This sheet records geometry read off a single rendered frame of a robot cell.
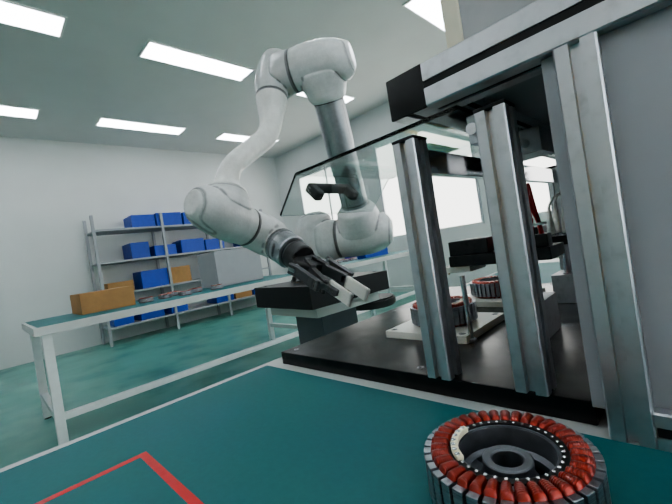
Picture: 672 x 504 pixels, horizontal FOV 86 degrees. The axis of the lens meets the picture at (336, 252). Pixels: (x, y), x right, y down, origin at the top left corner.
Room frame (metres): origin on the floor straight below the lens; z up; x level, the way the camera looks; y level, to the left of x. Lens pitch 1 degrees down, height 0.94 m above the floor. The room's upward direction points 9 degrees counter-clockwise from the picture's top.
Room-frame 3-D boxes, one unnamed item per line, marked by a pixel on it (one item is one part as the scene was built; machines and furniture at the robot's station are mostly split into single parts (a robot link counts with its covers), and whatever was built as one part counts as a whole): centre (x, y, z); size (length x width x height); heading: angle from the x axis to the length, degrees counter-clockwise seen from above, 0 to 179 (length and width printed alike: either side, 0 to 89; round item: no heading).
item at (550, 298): (0.53, -0.27, 0.80); 0.08 x 0.05 x 0.06; 135
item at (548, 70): (0.54, -0.43, 0.92); 0.66 x 0.01 x 0.30; 135
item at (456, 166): (0.65, -0.33, 1.03); 0.62 x 0.01 x 0.03; 135
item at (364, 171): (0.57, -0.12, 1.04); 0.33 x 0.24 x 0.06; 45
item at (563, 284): (0.70, -0.44, 0.80); 0.08 x 0.05 x 0.06; 135
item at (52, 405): (3.20, 1.36, 0.38); 2.20 x 0.90 x 0.75; 135
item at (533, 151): (0.52, -0.30, 1.05); 0.06 x 0.04 x 0.04; 135
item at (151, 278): (6.13, 3.17, 0.92); 0.42 x 0.42 x 0.29; 45
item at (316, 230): (1.48, 0.07, 0.99); 0.18 x 0.16 x 0.22; 74
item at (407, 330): (0.63, -0.17, 0.78); 0.15 x 0.15 x 0.01; 45
